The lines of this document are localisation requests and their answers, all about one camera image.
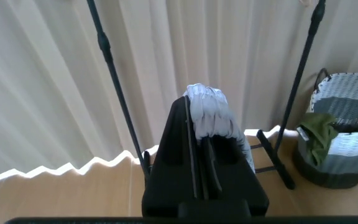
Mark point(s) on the black clothes rack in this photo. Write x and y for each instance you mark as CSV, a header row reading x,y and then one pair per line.
x,y
103,46

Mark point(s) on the white laundry basket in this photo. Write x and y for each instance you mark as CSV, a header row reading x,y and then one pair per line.
x,y
346,87

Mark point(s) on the pale grey shorts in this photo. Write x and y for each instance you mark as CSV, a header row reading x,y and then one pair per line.
x,y
210,112

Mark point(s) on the beige curtain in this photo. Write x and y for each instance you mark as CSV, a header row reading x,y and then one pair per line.
x,y
42,93

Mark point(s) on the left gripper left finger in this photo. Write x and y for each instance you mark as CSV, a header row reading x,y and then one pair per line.
x,y
172,174

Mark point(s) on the green garment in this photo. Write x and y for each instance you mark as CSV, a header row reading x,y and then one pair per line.
x,y
319,133

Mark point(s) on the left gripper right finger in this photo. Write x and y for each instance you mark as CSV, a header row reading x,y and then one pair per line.
x,y
235,186

